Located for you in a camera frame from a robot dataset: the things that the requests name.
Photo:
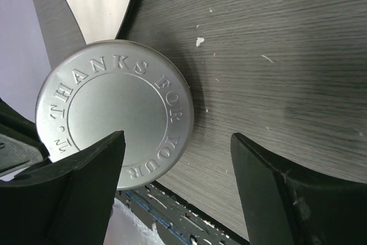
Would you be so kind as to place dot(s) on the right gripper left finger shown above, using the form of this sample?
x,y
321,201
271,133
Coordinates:
x,y
66,202

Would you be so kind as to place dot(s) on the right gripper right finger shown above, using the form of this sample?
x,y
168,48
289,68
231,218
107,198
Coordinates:
x,y
285,203

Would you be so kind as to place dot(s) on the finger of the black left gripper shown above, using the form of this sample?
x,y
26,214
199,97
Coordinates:
x,y
21,147

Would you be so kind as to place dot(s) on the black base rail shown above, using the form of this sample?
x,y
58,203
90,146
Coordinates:
x,y
177,221

